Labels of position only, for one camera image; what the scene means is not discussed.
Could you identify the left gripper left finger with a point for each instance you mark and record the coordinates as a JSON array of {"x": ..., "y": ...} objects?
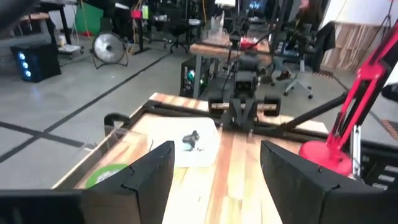
[{"x": 149, "y": 174}]

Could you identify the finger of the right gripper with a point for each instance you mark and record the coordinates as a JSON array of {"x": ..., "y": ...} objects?
[
  {"x": 237, "y": 119},
  {"x": 251, "y": 119}
]

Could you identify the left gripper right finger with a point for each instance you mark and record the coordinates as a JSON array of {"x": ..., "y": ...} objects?
[{"x": 295, "y": 186}]

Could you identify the green masking tape roll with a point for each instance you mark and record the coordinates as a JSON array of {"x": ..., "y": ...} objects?
[{"x": 104, "y": 174}]

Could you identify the dark grey staple remover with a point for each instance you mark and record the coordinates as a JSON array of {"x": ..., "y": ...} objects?
[{"x": 191, "y": 138}]

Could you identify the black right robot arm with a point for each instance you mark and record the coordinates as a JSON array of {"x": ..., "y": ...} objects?
[{"x": 248, "y": 62}]

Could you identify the clear plastic bin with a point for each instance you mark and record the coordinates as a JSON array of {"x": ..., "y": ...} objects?
[{"x": 130, "y": 146}]

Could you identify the white plastic bin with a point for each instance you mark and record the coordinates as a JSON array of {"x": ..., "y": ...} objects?
[{"x": 161, "y": 137}]

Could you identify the red desk lamp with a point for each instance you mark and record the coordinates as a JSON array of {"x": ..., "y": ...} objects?
[{"x": 326, "y": 155}]

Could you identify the white base office chair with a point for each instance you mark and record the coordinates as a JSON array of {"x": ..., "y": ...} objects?
[{"x": 298, "y": 84}]

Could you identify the person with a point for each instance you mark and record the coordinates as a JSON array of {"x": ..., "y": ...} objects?
[{"x": 323, "y": 43}]

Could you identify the round floor fan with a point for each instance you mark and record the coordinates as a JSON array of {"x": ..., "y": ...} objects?
[{"x": 109, "y": 48}]

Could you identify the black computer tower lit fans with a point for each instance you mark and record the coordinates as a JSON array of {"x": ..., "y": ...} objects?
[{"x": 40, "y": 65}]

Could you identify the green backdrop sheet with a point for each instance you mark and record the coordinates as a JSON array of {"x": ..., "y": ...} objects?
[{"x": 90, "y": 18}]

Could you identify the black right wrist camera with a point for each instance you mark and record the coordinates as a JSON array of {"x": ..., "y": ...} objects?
[{"x": 245, "y": 84}]

